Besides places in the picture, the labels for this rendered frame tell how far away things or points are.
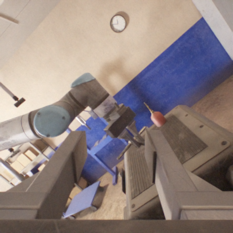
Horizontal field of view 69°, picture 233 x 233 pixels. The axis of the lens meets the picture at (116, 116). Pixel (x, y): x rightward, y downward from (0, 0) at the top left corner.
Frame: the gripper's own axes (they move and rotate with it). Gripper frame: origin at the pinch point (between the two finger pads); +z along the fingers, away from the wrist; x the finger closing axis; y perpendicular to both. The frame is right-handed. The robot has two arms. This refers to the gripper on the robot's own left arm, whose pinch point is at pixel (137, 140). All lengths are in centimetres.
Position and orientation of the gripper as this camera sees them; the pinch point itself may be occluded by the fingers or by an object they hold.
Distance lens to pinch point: 70.9
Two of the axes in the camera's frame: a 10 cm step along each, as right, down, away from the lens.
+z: 6.7, 7.2, 2.0
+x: -6.2, 6.9, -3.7
